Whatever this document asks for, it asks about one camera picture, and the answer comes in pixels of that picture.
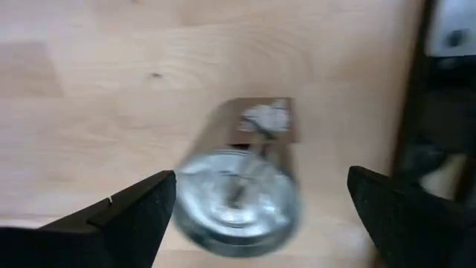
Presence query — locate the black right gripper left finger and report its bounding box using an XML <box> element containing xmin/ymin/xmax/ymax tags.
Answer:
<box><xmin>0</xmin><ymin>170</ymin><xmax>177</xmax><ymax>268</ymax></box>

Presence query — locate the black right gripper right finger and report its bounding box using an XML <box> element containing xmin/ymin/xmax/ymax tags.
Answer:
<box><xmin>347</xmin><ymin>165</ymin><xmax>476</xmax><ymax>268</ymax></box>

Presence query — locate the silver-lidded glass candle jar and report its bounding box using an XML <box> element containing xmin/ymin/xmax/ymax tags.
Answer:
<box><xmin>173</xmin><ymin>97</ymin><xmax>300</xmax><ymax>258</ymax></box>

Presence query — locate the black aluminium table frame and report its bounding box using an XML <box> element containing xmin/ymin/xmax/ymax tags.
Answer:
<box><xmin>390</xmin><ymin>0</ymin><xmax>476</xmax><ymax>209</ymax></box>

